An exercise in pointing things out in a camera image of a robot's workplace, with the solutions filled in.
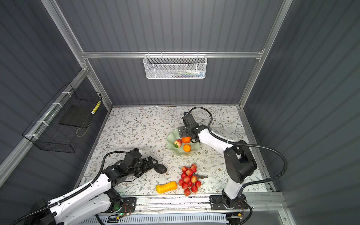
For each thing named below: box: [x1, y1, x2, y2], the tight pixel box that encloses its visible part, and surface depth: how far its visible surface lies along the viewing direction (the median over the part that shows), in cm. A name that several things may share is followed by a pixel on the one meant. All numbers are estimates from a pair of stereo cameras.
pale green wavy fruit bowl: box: [166, 128, 200, 157], surface depth 96 cm
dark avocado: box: [153, 163, 168, 174], surface depth 84 cm
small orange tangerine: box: [183, 143, 191, 153], surface depth 93 cm
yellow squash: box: [155, 181, 178, 194], surface depth 78 cm
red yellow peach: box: [173, 138, 183, 149], surface depth 95 cm
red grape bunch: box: [178, 163, 209, 196], surface depth 79 cm
